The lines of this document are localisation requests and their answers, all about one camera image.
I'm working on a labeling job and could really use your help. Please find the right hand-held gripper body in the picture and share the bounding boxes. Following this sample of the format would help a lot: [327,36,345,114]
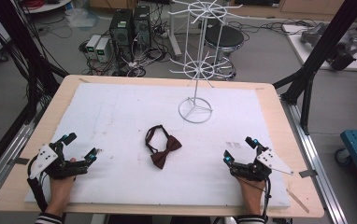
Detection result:
[229,148,294,182]

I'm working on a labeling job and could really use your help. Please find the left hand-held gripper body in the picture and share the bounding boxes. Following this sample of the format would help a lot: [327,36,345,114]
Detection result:
[26,141,91,181]

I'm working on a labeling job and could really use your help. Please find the person's left hand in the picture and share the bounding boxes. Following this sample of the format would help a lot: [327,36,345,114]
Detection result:
[49,157,78,203]

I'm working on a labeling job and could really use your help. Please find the person's right hand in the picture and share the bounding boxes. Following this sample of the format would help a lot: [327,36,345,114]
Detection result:
[236,176,266,203]

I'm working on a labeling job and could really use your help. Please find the grey tape strip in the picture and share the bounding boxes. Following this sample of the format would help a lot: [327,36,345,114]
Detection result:
[7,157,31,166]
[298,169,319,179]

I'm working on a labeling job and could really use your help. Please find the white foam board mat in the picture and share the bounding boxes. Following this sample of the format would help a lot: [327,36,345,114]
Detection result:
[24,82,292,209]

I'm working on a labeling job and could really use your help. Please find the wooden stick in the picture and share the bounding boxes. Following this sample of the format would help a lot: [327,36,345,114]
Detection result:
[286,188,310,214]

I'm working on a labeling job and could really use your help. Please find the dark red bow tie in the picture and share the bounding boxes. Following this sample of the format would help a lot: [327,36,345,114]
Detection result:
[144,124,183,171]

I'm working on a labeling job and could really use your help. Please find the person's dark trousers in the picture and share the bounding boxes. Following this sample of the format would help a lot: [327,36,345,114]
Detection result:
[107,214,212,224]

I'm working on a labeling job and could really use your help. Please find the white power supply unit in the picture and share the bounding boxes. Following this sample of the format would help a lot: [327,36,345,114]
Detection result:
[85,35,102,60]
[94,37,111,63]

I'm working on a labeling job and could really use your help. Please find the white floor board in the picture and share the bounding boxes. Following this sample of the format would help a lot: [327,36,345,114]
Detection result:
[281,22,357,73]

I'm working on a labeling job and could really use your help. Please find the black round stool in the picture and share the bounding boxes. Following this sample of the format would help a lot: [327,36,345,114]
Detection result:
[204,23,246,79]

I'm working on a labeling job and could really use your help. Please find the black computer tower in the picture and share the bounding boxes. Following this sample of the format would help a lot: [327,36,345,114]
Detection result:
[108,8,135,63]
[132,5,152,49]

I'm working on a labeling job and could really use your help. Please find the clear plastic bag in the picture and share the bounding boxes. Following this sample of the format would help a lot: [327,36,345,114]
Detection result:
[65,7,100,30]

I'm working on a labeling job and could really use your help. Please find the grey machine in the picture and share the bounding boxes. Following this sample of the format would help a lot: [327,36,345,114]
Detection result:
[300,21,357,71]

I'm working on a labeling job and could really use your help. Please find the round white table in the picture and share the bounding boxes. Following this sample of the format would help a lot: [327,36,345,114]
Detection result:
[20,0,72,14]

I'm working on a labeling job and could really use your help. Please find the black sleeved gripper cable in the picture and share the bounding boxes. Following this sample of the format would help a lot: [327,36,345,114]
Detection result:
[26,155,50,214]

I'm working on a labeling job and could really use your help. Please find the aluminium rail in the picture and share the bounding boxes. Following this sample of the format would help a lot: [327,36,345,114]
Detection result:
[0,102,45,208]
[279,95,350,224]

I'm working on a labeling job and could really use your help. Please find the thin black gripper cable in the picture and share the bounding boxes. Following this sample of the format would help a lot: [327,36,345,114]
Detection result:
[262,176,273,223]

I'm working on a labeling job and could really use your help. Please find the white wire display rack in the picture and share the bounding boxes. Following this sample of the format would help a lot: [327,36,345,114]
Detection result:
[167,0,245,125]

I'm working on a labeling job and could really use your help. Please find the tangle of floor cables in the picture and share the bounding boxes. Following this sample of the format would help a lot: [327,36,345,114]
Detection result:
[79,18,171,77]

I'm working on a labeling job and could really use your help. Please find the black metal frame stand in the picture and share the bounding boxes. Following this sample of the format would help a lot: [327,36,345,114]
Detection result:
[0,0,69,185]
[272,0,357,135]

